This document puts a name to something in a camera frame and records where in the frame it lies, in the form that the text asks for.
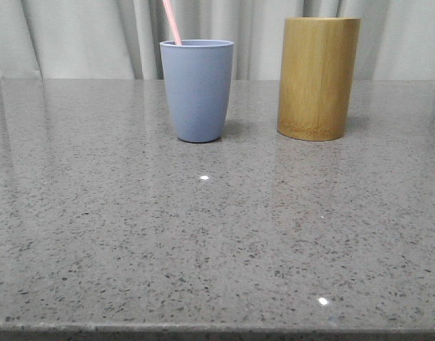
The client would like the bamboo wooden holder cup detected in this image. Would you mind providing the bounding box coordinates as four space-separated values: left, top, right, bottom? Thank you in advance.
277 17 360 141

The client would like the blue plastic cup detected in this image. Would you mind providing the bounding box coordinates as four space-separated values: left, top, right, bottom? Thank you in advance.
160 40 234 143

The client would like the grey curtain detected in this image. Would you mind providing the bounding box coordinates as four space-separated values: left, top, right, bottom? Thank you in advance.
0 1 435 80

